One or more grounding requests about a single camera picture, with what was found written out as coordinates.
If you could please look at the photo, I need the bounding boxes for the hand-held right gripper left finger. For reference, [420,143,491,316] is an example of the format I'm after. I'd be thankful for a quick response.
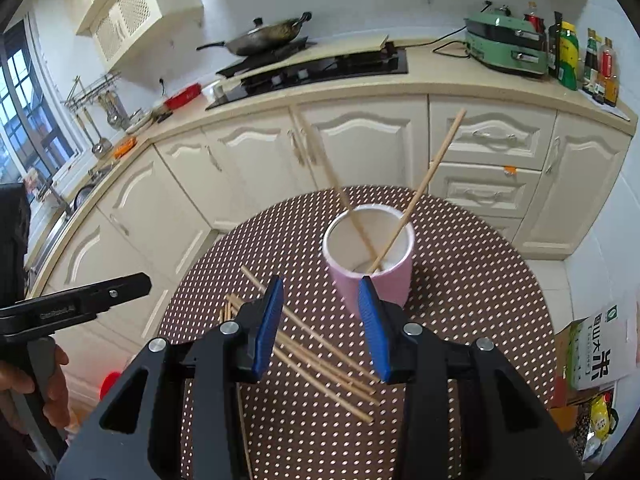
[55,275,286,480]

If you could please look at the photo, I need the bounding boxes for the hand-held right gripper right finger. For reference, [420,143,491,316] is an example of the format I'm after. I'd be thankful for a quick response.
[357,276,586,480]

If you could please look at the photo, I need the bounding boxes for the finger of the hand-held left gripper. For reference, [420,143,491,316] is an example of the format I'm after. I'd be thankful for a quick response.
[60,273,152,314]

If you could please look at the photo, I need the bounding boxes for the pink cup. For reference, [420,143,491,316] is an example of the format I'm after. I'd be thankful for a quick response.
[322,203,416,311]

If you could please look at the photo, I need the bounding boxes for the pile of wooden chopsticks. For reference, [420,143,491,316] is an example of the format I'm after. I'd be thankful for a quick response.
[219,266,382,480]

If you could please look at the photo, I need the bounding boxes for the wooden chopstick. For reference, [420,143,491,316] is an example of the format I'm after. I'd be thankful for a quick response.
[291,105,381,273]
[370,108,467,275]

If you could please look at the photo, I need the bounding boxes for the person's left hand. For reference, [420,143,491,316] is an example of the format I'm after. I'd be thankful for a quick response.
[0,347,70,433]

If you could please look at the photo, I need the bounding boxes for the metal faucet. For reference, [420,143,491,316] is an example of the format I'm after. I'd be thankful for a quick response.
[37,177,73,216]

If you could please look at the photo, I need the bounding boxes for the brown polka dot tablecloth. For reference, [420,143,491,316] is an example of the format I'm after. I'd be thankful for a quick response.
[157,185,557,480]

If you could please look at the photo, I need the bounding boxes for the metal ladle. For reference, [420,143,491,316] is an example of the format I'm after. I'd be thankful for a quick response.
[77,110,114,157]

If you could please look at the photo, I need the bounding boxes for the dark framed window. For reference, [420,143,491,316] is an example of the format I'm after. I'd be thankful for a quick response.
[0,20,86,176]

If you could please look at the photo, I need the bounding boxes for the cream kitchen base cabinets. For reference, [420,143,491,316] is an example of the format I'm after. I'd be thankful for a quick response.
[25,40,638,411]

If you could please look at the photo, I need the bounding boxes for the red box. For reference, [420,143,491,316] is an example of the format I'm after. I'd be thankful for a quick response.
[164,85,202,111]

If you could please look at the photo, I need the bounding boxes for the white green rice bag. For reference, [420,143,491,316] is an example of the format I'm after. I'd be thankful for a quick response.
[565,302,636,391]

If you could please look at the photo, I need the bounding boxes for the yellow snack packet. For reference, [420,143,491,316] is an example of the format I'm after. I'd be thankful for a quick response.
[590,395,619,444]

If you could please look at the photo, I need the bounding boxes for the black gas stove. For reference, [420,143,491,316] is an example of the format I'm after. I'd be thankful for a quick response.
[205,42,408,111]

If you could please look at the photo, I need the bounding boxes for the black wok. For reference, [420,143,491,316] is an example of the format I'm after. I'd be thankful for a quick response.
[196,11,313,57]

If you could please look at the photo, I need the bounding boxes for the glass wok lid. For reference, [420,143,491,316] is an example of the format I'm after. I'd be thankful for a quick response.
[234,17,302,45]

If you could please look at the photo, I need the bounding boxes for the green electric cooker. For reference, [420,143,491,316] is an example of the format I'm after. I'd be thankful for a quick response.
[464,2,548,78]

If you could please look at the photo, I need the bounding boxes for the tall dark sauce bottle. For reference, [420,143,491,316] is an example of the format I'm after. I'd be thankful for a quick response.
[547,11,563,79]

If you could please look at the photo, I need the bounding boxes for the green yellow packet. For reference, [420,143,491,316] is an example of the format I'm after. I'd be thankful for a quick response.
[557,22,580,91]

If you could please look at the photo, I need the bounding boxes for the dark bottle red label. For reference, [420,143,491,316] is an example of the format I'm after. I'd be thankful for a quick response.
[524,2,547,36]

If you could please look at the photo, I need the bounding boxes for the dark green glass bottle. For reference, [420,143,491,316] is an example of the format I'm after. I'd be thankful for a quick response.
[582,29,600,93]

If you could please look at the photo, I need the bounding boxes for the red orange sauce bottle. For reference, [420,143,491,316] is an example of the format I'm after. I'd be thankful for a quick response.
[599,37,617,107]

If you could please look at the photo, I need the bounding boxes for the wire utensil rack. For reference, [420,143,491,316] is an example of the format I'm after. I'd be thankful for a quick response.
[64,72,126,133]

